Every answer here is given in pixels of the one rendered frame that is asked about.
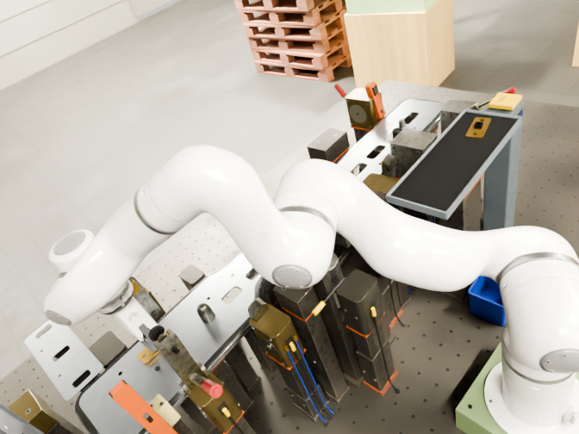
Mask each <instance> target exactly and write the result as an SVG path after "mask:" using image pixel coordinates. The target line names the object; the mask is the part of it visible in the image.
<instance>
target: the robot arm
mask: <svg viewBox="0 0 579 434"><path fill-rule="evenodd" d="M205 213H206V214H210V215H212V216H214V217H215V218H216V219H217V220H218V221H219V222H220V223H221V224H222V225H223V226H224V227H225V229H226V230H227V232H228V233H229V234H230V236H231V237H232V238H233V240H234V242H235V243H236V245H237V246H238V247H239V248H240V250H241V252H242V253H243V255H244V256H245V258H246V260H247V261H248V262H249V263H250V265H251V266H252V267H253V268H254V269H255V270H256V271H257V272H258V273H259V274H260V275H261V276H262V277H263V278H264V279H266V280H267V281H269V282H271V283H273V284H275V285H277V286H279V287H282V288H291V289H301V288H308V287H311V286H313V285H315V284H316V283H317V282H319V281H320V280H321V279H322V278H323V277H324V275H325V274H326V273H327V271H328V269H329V266H330V264H331V261H332V257H333V248H334V241H335V235H336V232H338V233H339V234H341V235H342V236H343V237H344V238H345V239H347V240H348V241H349V242H350V243H351V244H352V245H353V246H354V247H355V248H356V250H357V251H358V252H359V254H360V255H361V256H362V258H363V259H364V260H365V262H366V263H367V264H368V265H369V266H370V267H371V268H372V269H373V270H374V271H376V272H377V273H379V274H380V275H382V276H385V277H387V278H389V279H391V280H394V281H398V282H402V283H405V284H408V285H411V286H415V287H417V288H424V289H428V290H433V291H439V292H451V291H456V290H459V289H462V288H465V287H467V286H468V285H470V284H471V283H472V282H474V281H475V280H476V279H477V278H478V277H479V276H486V277H488V278H490V279H492V280H494V281H495V282H496V283H497V284H498V285H499V289H500V292H501V299H502V303H503V307H504V311H505V314H506V319H507V323H506V324H505V326H504V328H503V331H502V335H501V363H499V364H497V365H496V366H495V367H494V368H493V369H492V370H491V371H490V373H489V375H488V377H487V380H486V382H485V387H484V396H485V402H486V406H487V408H488V410H489V413H490V415H491V417H492V418H493V420H494V421H495V422H496V423H497V424H498V425H499V426H500V428H501V429H502V430H503V431H505V432H506V433H507V434H579V381H578V380H577V379H576V373H579V260H578V258H577V256H576V253H575V252H574V250H573V248H572V247H571V245H570V244H569V243H568V242H567V241H566V240H565V239H564V238H563V237H562V236H560V235H559V234H557V233H555V232H553V231H551V230H548V229H545V228H543V227H538V226H513V227H507V228H502V229H495V230H489V231H480V232H466V231H459V230H455V229H450V228H448V227H444V226H440V225H437V224H434V223H432V222H429V221H425V220H421V219H418V218H415V217H413V216H410V215H407V214H404V213H403V212H401V211H399V210H397V209H395V208H393V207H391V206H390V205H389V204H387V203H386V202H384V201H383V200H381V199H380V198H379V197H378V196H377V195H375V194H374V193H373V192H372V191H371V190H370V189H369V188H368V187H367V186H365V185H364V184H363V183H362V182H361V181H360V180H359V179H358V178H357V177H355V176H354V175H353V174H352V173H351V172H350V171H348V170H346V169H345V168H343V167H341V166H339V165H337V164H334V163H331V162H328V161H326V160H321V159H306V160H303V161H300V162H297V163H296V164H294V165H292V166H291V167H290V168H289V169H288V170H287V171H286V172H285V173H284V174H283V177H282V179H281V181H280V183H279V184H278V187H277V191H276V194H275V197H274V200H273V202H272V201H271V198H270V197H269V196H268V194H267V192H266V190H265V187H264V185H263V183H262V181H261V179H260V177H259V175H258V173H257V172H256V171H255V170H254V168H253V167H252V166H251V165H250V164H249V163H248V162H247V161H246V160H245V159H243V158H242V157H241V156H239V155H238V154H236V153H234V152H230V151H228V150H226V149H223V148H220V147H217V146H210V145H193V146H188V147H186V148H184V149H182V150H181V151H179V152H178V153H176V154H175V155H174V156H172V157H171V158H170V159H169V160H168V161H167V162H166V163H165V164H164V165H163V166H162V167H161V168H160V169H158V170H157V171H156V172H155V173H154V174H153V175H152V176H151V177H150V178H149V179H148V180H147V181H146V182H145V183H144V184H143V185H142V186H141V187H140V188H139V189H138V190H137V191H136V192H135V193H134V194H133V195H132V196H131V197H130V198H129V199H128V200H127V201H126V202H125V203H124V204H123V205H122V206H121V207H120V208H119V209H118V210H117V211H116V212H115V213H114V214H113V215H112V216H111V217H110V218H109V219H108V221H107V222H106V223H105V224H104V226H103V227H102V228H101V230H100V231H99V232H98V234H97V235H96V237H95V235H94V234H93V233H92V232H91V231H89V230H85V229H81V230H77V231H74V232H70V233H68V234H66V235H65V236H64V237H62V238H61V239H60V240H58V241H57V242H56V243H55V244H54V246H53V247H52V249H51V250H50V252H49V259H50V261H51V262H52V263H53V265H54V266H55V267H56V268H57V269H58V271H59V278H58V280H57V281H56V283H55V284H54V285H53V286H52V288H51V289H50V291H49V292H48V294H47V296H46V298H45V300H44V302H43V311H44V314H45V315H46V316H47V317H48V318H49V319H50V320H51V321H52V322H53V323H55V324H58V325H62V326H71V325H76V324H78V323H80V322H82V321H84V320H86V319H88V318H89V317H90V316H92V315H93V314H94V313H96V312H98V313H102V314H105V315H112V316H113V317H114V318H115V319H116V320H117V321H118V322H119V323H120V324H121V325H122V326H123V327H124V328H125V329H126V330H127V331H129V332H130V333H131V334H132V335H134V336H135V337H136V338H137V339H139V341H141V343H143V344H144V345H145V347H147V348H148V349H149V350H150V351H151V352H152V353H153V352H154V351H156V350H157V348H156V347H155V346H154V345H153V343H154V342H155V341H152V340H151V339H150V338H149V337H148V334H149V332H150V330H151V329H152V328H153V327H154V326H157V325H158V324H157V323H156V322H155V321H154V320H153V318H152V317H151V316H150V315H149V314H148V312H147V311H146V310H145V309H144V308H143V306H142V305H141V304H140V303H139V302H138V301H137V300H136V299H135V298H134V297H133V295H134V290H133V285H132V283H131V282H130V281H129V280H128V279H129V277H130V276H131V275H132V274H133V273H134V271H135V270H136V269H137V267H138V266H139V265H140V263H141V262H142V261H143V259H144V258H145V257H146V256H147V255H148V254H149V253H150V252H151V251H153V250H154V249H156V248H157V247H159V246H160V245H162V244H163V243H164V242H165V241H166V240H167V239H169V238H171V237H172V236H173V235H175V234H176V233H178V232H179V231H180V230H181V229H183V228H184V227H185V226H187V225H188V224H190V223H191V221H193V220H194V219H195V218H197V217H198V216H199V215H201V214H205Z"/></svg>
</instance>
